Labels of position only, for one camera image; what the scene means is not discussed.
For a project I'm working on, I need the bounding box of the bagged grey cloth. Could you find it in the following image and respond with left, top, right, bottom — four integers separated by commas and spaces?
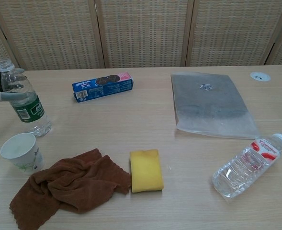
170, 73, 261, 139

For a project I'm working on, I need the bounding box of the yellow sponge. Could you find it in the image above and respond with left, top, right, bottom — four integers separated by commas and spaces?
129, 149, 165, 194

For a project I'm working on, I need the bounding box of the white cable grommet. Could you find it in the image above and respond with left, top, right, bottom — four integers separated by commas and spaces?
250, 71, 271, 81

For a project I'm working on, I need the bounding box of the red label water bottle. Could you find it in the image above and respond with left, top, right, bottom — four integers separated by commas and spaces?
212, 133, 282, 199

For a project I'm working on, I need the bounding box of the green label water bottle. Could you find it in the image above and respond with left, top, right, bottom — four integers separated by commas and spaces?
0, 59, 53, 138

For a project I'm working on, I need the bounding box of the brown cloth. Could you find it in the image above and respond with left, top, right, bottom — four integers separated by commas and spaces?
9, 148, 131, 229

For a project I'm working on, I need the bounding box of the white paper cup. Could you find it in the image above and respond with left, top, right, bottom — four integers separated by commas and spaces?
0, 132, 45, 175

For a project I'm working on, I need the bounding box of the blue cookie box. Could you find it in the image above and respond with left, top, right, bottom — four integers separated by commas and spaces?
72, 73, 135, 103

